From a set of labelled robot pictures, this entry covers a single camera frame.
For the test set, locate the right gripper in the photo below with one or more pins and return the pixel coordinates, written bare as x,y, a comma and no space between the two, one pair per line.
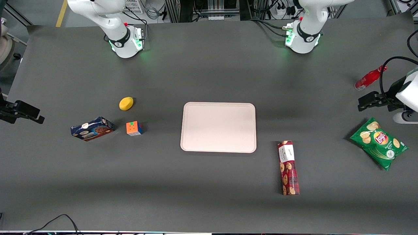
6,110

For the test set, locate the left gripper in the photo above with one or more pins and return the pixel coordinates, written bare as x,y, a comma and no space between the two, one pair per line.
393,95

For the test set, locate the red cookie box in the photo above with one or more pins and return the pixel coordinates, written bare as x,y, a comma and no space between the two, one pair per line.
288,168

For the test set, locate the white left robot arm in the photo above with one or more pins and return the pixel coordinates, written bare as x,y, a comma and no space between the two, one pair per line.
305,36

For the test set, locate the blue cookie box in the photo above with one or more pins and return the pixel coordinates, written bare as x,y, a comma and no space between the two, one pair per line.
92,129

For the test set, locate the beige plastic tray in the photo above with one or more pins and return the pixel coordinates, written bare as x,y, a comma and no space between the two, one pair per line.
218,127

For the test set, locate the red bottle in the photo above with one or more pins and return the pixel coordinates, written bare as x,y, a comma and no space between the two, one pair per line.
369,78

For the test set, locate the green chips bag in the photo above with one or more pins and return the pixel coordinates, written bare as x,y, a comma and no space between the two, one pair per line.
378,143

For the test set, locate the beige office chair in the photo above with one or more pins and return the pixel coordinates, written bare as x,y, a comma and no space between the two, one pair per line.
5,42

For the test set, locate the yellow lemon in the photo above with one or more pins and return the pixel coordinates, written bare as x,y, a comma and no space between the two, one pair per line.
126,103

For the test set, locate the multicoloured puzzle cube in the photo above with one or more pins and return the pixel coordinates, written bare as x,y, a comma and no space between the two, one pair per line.
134,128

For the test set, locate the yellow floor tape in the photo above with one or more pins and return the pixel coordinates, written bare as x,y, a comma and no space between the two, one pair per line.
61,13

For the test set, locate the white power strip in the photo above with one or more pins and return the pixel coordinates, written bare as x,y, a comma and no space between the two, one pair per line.
281,10

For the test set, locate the white perforated basket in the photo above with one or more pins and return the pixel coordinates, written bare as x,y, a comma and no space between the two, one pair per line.
134,6

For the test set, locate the dark grey table cover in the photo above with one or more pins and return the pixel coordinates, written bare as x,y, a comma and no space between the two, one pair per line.
209,81

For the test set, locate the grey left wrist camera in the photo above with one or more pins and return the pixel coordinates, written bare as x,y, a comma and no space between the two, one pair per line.
405,117

